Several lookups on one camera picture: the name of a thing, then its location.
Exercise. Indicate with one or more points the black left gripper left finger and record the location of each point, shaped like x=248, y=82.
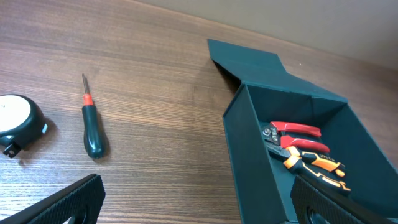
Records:
x=80, y=202

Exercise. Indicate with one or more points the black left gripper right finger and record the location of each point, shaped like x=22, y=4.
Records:
x=315, y=203

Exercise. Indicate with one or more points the orange black needle-nose pliers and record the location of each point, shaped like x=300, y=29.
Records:
x=318, y=167

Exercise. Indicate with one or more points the black red small screwdriver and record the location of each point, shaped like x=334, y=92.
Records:
x=93, y=135

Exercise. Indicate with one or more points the red handled snips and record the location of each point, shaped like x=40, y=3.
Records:
x=285, y=134

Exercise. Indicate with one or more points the dark green open box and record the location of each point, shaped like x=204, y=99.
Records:
x=269, y=93

